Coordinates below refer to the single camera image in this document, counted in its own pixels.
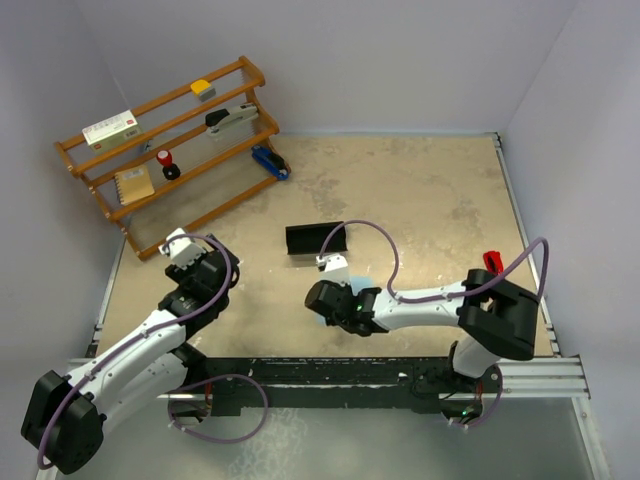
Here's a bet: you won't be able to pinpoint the light blue cleaning cloth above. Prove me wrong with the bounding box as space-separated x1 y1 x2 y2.
337 277 381 336

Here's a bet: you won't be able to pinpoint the black glasses case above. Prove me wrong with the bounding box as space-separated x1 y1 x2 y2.
285 221 347 255

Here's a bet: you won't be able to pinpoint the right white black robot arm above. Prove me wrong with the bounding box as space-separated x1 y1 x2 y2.
304 269 539 391

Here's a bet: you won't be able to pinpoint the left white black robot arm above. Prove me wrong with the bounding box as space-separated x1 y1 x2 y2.
21 229 239 474

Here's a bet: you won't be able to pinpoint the red sunglasses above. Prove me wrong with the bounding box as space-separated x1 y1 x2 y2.
483 250 504 275

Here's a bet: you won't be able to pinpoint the red black stamp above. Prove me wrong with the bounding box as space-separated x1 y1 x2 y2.
156 150 181 181

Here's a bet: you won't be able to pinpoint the brown spiral notebook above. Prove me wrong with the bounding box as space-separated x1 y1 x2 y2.
114 165 155 206

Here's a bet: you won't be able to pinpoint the wooden three-tier shelf rack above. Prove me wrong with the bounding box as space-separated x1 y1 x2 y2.
54 56 291 260

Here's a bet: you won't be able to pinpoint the blue black stapler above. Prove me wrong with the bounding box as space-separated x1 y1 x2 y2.
251 145 289 181

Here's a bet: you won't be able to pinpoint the black silver stapler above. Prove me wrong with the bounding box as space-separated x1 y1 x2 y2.
205 102 259 137

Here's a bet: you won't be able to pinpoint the white staples box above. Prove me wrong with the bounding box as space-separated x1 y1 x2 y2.
82 110 143 154

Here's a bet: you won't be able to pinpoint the yellow grey eraser block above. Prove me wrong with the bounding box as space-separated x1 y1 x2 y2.
190 79 216 102

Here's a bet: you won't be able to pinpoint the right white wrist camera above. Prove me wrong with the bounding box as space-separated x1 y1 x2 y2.
316 253 351 285

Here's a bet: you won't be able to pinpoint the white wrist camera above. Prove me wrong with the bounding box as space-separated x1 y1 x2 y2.
158 228 207 270
316 253 351 285

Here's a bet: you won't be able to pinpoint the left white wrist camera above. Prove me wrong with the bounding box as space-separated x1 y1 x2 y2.
158 228 207 270

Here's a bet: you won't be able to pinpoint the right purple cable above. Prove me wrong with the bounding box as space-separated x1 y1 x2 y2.
319 219 550 431

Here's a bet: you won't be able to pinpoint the purple cable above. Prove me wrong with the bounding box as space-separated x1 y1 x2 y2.
319 219 550 431
36 233 270 471

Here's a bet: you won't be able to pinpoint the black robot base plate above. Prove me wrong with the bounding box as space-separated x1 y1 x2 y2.
147 337 506 417

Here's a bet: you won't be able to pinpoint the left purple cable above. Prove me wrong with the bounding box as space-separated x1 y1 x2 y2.
36 233 270 471

